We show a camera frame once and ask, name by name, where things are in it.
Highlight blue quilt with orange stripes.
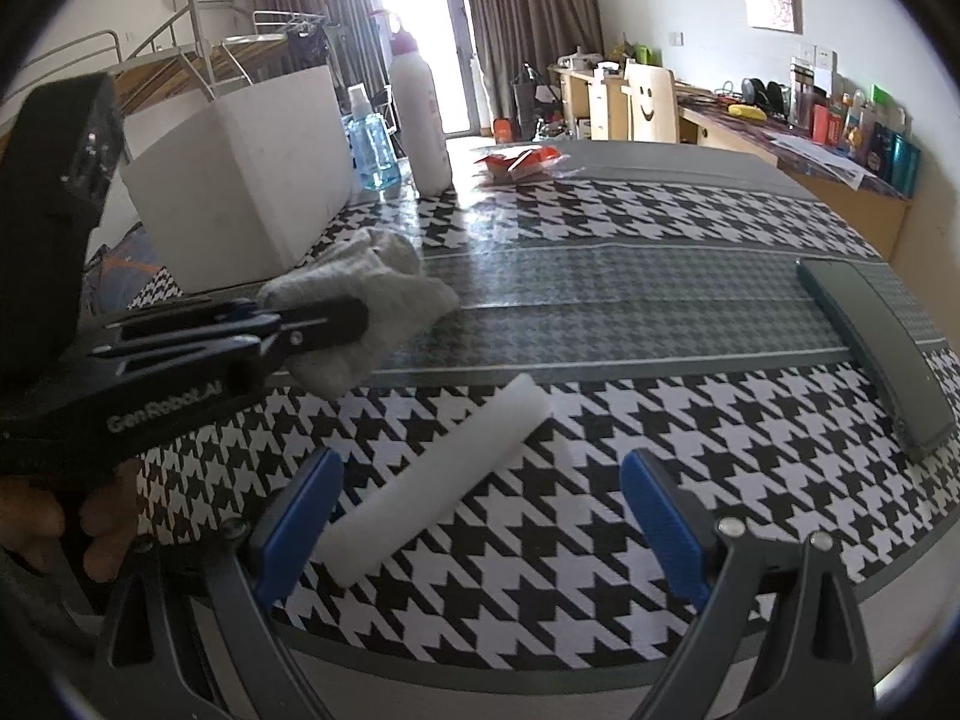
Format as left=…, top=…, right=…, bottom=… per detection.
left=86, top=225, right=170, bottom=316

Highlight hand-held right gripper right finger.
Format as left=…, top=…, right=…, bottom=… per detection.
left=621, top=448, right=878, bottom=720

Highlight white foam roll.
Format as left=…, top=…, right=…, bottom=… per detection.
left=319, top=373, right=552, bottom=586

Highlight wooden desk with drawers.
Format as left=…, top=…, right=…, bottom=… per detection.
left=550, top=64, right=627, bottom=140

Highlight black headphones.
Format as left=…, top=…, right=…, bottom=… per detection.
left=739, top=77, right=785, bottom=110

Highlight dark green case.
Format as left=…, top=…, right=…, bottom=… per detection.
left=795, top=257, right=960, bottom=462

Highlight blue spray bottle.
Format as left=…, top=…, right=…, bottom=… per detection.
left=341, top=85, right=402, bottom=192

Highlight white foam box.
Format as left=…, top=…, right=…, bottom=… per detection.
left=120, top=64, right=355, bottom=293

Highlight hanging dark clothes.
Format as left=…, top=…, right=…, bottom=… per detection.
left=285, top=26, right=331, bottom=80

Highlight houndstooth tablecloth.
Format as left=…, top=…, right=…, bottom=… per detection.
left=124, top=139, right=960, bottom=691

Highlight white paper sheet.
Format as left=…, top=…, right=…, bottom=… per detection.
left=765, top=131, right=875, bottom=188

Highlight grey sock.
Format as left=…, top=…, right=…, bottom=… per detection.
left=256, top=229, right=460, bottom=398

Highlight white bottle with red cap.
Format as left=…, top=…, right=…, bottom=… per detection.
left=388, top=25, right=453, bottom=194

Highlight person's left hand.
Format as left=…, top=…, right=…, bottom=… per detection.
left=0, top=457, right=147, bottom=586

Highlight glass balcony door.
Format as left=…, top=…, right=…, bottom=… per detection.
left=360, top=0, right=481, bottom=137

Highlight red and white packet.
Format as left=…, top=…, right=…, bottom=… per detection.
left=480, top=146, right=563, bottom=182

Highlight wooden desk with patterned top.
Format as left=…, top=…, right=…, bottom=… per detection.
left=675, top=86, right=916, bottom=260

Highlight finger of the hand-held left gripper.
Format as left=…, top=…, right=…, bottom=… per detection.
left=105, top=297, right=263, bottom=344
left=90, top=295, right=371, bottom=385

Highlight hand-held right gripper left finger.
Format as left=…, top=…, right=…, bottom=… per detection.
left=97, top=445, right=346, bottom=720

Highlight metal bunk bed with ladder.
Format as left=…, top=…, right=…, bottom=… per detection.
left=0, top=0, right=248, bottom=143

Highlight wooden chair with smiley face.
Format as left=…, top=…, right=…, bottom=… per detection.
left=622, top=62, right=680, bottom=142

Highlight row of toiletry bottles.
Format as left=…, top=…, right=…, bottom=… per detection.
left=787, top=56, right=922, bottom=196

